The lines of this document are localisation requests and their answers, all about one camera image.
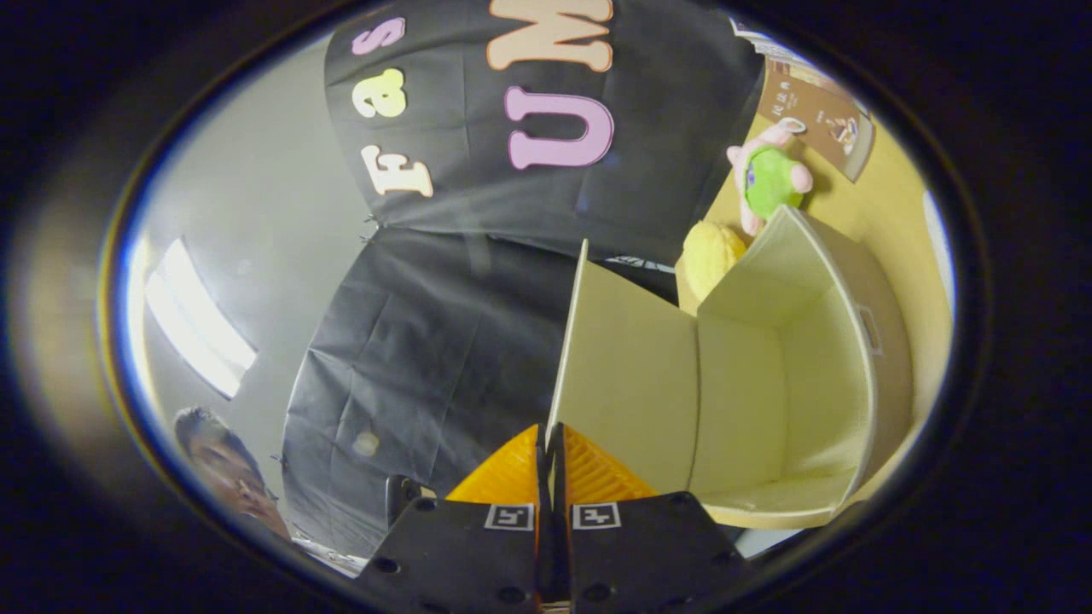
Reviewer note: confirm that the beige storage box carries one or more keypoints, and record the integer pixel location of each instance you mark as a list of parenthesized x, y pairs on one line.
[(631, 384)]

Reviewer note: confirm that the yellow plush toy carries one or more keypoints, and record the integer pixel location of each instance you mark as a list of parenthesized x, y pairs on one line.
[(712, 256)]

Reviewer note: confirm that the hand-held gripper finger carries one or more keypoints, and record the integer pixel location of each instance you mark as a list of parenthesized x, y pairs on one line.
[(561, 554), (543, 554)]

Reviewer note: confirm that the brown book with picture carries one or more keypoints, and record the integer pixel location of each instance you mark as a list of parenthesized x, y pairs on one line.
[(810, 111)]

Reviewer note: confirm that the ceiling light panel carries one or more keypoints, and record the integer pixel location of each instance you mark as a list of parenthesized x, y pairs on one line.
[(196, 320)]

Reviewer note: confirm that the person's body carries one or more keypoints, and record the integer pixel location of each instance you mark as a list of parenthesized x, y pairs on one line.
[(226, 469)]

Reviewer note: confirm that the black backdrop cloth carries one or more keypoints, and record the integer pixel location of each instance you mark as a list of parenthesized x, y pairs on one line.
[(426, 358)]

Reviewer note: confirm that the pink and green plush toy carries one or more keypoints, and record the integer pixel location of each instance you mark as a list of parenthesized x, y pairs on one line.
[(768, 183)]

